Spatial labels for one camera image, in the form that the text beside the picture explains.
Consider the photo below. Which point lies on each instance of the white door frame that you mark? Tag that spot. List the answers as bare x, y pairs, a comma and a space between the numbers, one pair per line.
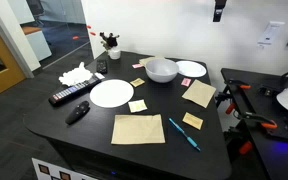
14, 40

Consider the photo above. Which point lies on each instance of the white wall device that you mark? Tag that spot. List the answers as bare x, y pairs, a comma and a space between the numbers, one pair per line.
270, 33

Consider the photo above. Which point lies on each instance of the orange tape marker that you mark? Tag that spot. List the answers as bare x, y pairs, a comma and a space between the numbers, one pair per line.
75, 37
89, 27
93, 33

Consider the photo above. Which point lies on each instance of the white vase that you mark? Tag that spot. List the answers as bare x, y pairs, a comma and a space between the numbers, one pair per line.
114, 53

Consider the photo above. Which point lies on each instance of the long black remote with buttons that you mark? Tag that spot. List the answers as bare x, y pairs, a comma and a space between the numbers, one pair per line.
71, 91

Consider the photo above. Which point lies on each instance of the large brown paper napkin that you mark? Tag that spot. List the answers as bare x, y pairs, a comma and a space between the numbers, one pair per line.
137, 129

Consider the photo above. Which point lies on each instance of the pale yellow packet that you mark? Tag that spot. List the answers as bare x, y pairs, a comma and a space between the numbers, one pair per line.
137, 106

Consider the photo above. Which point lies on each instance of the small white packet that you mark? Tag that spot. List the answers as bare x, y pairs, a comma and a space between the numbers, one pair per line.
99, 76

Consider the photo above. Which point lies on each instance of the blue pen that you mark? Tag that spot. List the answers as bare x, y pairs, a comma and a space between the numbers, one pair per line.
184, 133

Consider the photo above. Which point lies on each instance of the black side table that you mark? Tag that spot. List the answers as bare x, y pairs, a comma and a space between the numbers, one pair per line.
277, 160

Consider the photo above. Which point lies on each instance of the black office chair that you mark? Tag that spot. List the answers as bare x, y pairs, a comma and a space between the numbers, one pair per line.
35, 8

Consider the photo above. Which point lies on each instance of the pink packet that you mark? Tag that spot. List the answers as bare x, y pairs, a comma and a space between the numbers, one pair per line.
185, 82
137, 66

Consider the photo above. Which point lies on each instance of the dark dried flowers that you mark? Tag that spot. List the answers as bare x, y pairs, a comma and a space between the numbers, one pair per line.
111, 40

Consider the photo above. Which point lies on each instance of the checkered calibration board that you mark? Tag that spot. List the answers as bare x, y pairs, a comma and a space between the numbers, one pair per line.
50, 170

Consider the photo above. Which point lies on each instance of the white bowl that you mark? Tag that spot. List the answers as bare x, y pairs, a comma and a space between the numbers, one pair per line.
161, 70

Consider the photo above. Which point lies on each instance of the wooden door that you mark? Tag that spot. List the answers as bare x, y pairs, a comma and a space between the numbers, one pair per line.
7, 71

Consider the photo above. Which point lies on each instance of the small rounded black remote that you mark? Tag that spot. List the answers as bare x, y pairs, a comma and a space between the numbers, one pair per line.
77, 112

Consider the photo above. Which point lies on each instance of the black wall camera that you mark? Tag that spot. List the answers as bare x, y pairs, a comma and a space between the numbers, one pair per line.
219, 10

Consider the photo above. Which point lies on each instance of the short black remote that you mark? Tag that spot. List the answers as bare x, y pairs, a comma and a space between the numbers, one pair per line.
101, 66

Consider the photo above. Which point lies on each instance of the crumpled white tissue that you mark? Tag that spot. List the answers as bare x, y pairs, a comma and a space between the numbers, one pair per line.
74, 76

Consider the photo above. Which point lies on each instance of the white cabinet with wood top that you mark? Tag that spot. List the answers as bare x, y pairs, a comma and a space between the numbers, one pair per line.
39, 43

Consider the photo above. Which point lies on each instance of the brown printed packet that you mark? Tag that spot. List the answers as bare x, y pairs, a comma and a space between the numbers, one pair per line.
193, 121

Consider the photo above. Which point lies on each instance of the white plate with rim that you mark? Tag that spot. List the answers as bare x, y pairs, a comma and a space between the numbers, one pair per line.
192, 69

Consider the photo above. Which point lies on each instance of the flat white round disc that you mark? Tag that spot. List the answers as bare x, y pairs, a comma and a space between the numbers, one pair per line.
111, 93

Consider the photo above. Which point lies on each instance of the square brown paper napkin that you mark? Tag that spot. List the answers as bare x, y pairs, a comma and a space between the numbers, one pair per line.
199, 93

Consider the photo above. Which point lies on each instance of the folded brown paper napkin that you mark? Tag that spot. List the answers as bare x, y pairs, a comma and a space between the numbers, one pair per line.
146, 60

